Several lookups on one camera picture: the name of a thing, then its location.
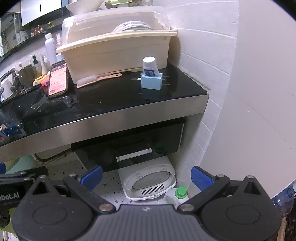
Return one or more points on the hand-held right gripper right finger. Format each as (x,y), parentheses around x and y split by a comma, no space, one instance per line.
(200,178)

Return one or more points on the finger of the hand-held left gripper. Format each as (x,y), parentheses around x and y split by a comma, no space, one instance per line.
(16,176)

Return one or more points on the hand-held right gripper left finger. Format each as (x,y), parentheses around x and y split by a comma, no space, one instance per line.
(92,177)

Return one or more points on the black drawer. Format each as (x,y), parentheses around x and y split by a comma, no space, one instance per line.
(138,139)

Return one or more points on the green cap white bottle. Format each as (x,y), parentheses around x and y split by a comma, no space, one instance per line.
(178,195)

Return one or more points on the blue foil wrapper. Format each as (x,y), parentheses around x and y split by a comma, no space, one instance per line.
(10,133)

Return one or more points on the white floor appliance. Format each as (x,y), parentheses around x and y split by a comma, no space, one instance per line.
(148,183)

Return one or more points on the clear phone stand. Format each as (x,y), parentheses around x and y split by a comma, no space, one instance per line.
(55,100)

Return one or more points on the clear blue water bottle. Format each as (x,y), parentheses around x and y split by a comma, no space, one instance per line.
(285,199)

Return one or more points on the metal faucet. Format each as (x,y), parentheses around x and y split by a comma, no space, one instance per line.
(12,83)

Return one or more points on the orange plastic item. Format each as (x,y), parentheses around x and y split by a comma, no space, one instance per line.
(45,81)

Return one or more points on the olive cup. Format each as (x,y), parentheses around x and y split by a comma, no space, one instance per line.
(27,75)

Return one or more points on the smartphone with pink screen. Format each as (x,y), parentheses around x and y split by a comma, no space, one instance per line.
(58,78)

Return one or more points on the light blue box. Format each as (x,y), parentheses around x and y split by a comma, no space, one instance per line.
(151,81)

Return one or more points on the dark pump bottle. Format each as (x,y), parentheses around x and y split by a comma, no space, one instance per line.
(35,66)

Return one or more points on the small white bottle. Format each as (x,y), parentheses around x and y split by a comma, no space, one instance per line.
(45,63)

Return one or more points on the cream plastic dish rack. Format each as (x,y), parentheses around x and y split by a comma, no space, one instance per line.
(115,53)

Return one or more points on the tall white bottle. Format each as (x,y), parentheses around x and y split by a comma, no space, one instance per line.
(50,48)

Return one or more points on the beige bottle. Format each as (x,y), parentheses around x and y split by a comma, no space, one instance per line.
(59,39)

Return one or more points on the shelf of small bottles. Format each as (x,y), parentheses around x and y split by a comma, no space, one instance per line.
(40,30)

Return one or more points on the white blue-rimmed plate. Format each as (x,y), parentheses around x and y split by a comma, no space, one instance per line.
(131,26)

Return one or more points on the green food container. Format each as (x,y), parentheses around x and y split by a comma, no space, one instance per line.
(115,2)

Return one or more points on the wall cabinet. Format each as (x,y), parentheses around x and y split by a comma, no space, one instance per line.
(41,11)

